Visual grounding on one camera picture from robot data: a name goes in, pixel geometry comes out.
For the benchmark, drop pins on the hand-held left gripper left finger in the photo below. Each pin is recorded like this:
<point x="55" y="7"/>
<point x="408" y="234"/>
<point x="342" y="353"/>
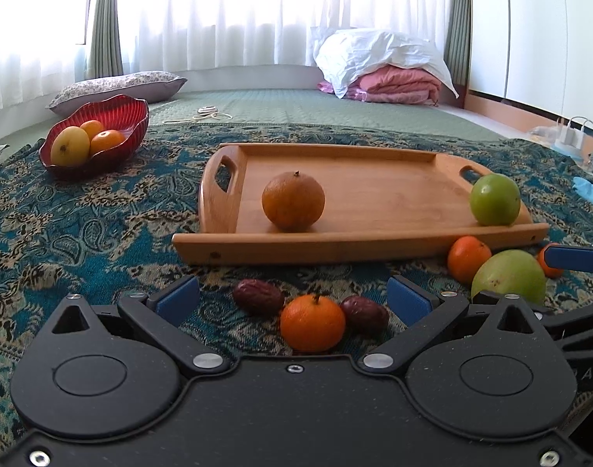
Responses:
<point x="179" y="299"/>

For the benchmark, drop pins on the red date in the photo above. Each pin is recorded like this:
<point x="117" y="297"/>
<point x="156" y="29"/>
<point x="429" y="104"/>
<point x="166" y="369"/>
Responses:
<point x="258" y="297"/>
<point x="364" y="314"/>

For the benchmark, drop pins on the floral pillow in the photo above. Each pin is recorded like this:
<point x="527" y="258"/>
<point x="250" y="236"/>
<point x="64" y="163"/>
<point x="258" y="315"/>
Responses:
<point x="116" y="87"/>

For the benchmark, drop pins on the small tangerine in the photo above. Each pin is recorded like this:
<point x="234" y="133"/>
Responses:
<point x="469" y="259"/>
<point x="312" y="323"/>
<point x="553" y="274"/>

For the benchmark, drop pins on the teal paisley blanket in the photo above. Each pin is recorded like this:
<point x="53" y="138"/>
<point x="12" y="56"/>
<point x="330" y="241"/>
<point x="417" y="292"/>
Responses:
<point x="82" y="233"/>

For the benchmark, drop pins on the yellow mango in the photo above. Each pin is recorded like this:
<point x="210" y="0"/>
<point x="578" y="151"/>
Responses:
<point x="70" y="147"/>

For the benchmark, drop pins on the round green apple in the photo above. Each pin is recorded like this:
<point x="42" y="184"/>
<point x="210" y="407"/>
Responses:
<point x="494" y="199"/>

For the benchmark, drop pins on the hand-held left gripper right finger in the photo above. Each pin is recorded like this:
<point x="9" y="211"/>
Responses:
<point x="408" y="299"/>

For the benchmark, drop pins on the green quilted mat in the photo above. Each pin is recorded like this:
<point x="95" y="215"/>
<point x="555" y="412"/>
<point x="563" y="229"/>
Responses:
<point x="286" y="107"/>

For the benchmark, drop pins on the white wardrobe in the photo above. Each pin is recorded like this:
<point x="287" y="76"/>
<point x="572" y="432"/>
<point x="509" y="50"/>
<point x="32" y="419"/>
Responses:
<point x="544" y="24"/>

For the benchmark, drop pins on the white and pink bedding pile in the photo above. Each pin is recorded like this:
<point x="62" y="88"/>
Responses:
<point x="374" y="51"/>

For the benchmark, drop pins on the orange in bowl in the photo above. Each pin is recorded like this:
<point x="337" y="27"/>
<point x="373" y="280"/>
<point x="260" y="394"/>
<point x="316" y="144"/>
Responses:
<point x="91" y="129"/>
<point x="107" y="142"/>

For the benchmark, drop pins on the clear plastic bag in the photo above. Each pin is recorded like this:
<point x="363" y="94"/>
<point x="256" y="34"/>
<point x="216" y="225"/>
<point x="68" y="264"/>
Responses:
<point x="544" y="132"/>

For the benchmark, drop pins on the large brownish orange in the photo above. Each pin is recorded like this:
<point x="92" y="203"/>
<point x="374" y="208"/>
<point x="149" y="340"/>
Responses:
<point x="293" y="200"/>

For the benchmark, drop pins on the white sheer curtain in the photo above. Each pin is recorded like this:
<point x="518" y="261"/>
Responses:
<point x="228" y="9"/>

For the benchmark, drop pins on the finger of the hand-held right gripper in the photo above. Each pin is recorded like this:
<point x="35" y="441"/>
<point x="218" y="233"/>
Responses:
<point x="568" y="258"/>
<point x="578" y="323"/>

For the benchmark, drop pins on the wooden tray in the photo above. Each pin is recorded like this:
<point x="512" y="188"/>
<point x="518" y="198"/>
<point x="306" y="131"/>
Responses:
<point x="374" y="194"/>

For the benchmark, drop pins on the red ribbed bowl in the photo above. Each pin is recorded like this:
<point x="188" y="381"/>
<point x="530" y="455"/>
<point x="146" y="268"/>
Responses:
<point x="126" y="116"/>

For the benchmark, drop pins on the pale green pear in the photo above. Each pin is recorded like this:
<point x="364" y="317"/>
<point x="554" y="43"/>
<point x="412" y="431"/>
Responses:
<point x="512" y="275"/>

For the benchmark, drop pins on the green curtain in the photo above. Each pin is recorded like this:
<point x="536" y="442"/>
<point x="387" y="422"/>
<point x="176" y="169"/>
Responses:
<point x="459" y="24"/>
<point x="104" y="19"/>

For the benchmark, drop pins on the pink folded blanket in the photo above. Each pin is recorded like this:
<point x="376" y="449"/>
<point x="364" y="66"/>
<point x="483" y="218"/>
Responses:
<point x="398" y="85"/>

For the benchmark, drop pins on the white charger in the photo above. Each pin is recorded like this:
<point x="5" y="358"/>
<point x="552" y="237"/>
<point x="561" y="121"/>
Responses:
<point x="572" y="136"/>

